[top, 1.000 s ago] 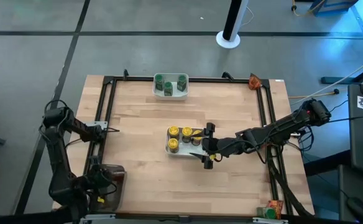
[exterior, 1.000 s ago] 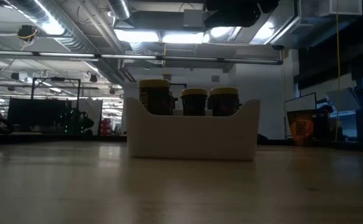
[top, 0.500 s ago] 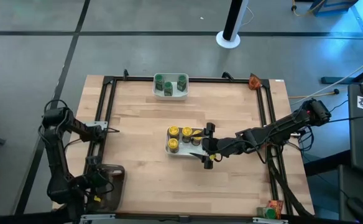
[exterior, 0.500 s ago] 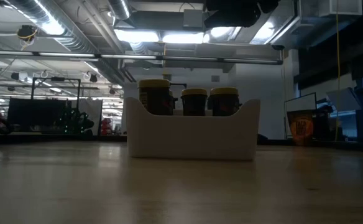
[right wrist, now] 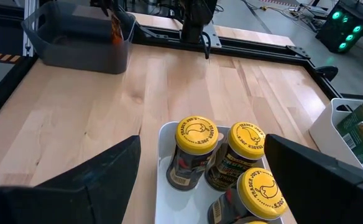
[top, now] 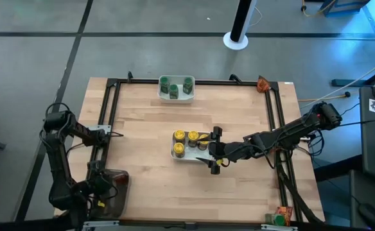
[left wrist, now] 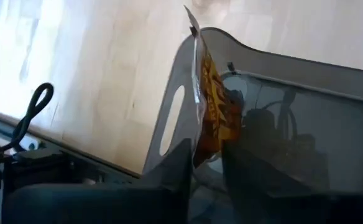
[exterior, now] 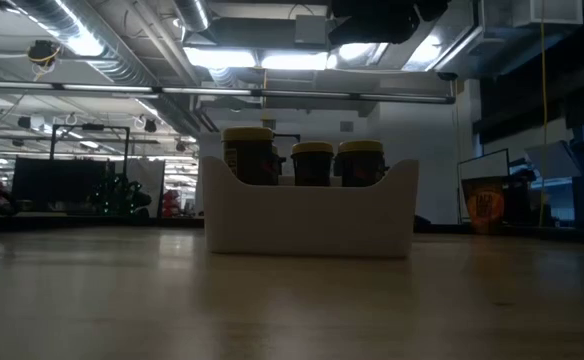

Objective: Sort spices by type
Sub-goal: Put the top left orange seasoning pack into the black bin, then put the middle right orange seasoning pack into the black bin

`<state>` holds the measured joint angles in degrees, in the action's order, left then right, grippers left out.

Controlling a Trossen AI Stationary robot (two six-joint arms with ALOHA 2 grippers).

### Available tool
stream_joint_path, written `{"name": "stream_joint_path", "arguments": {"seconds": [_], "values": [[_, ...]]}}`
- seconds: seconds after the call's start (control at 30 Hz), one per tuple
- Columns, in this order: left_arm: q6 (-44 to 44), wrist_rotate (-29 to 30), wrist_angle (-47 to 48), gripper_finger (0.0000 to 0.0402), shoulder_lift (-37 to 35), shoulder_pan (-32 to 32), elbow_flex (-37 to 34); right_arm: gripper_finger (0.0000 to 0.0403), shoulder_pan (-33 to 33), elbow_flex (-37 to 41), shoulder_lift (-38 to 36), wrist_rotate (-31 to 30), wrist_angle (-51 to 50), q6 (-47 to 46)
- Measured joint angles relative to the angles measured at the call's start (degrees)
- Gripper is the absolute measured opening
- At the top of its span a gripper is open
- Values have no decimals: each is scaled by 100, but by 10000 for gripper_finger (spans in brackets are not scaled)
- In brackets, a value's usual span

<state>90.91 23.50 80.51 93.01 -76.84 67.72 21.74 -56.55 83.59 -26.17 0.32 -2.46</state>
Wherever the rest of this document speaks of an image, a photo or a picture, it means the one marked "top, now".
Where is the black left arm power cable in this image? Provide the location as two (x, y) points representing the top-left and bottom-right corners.
(65, 142), (91, 161)

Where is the black rig crossbeam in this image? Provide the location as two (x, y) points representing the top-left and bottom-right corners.
(0, 215), (373, 231)

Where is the yellow lid spice jar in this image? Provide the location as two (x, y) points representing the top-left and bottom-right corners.
(173, 142), (186, 158)
(197, 133), (210, 151)
(173, 129), (186, 144)
(187, 130), (200, 148)

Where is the dark translucent plastic bin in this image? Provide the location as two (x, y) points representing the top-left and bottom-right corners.
(89, 169), (132, 219)

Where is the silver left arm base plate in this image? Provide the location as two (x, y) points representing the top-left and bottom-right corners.
(87, 124), (112, 135)

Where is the orange taco seasoning packet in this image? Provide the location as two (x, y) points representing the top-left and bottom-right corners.
(275, 206), (294, 227)
(256, 76), (270, 94)

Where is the beige cable with black plug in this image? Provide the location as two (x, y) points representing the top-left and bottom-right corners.
(298, 91), (351, 103)

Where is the silver crossbeam bracket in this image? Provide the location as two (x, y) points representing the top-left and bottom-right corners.
(83, 220), (120, 231)
(260, 223), (299, 231)

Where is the yellow floor cable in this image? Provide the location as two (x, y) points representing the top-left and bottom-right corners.
(301, 0), (338, 19)

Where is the black white pole round base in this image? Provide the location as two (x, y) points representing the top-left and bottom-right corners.
(222, 0), (258, 51)

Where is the black stand foot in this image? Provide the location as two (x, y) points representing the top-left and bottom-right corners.
(331, 62), (375, 88)

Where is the white plastic bin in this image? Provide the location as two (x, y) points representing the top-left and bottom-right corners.
(157, 74), (196, 105)
(170, 130), (214, 163)

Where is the blue metal stand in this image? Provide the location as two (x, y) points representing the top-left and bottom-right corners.
(322, 0), (370, 17)

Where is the long white cable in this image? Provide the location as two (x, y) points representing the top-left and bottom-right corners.
(299, 53), (375, 110)

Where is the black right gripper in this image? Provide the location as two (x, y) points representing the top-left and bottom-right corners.
(195, 127), (249, 175)

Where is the black floor cable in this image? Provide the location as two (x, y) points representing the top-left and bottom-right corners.
(340, 102), (361, 116)

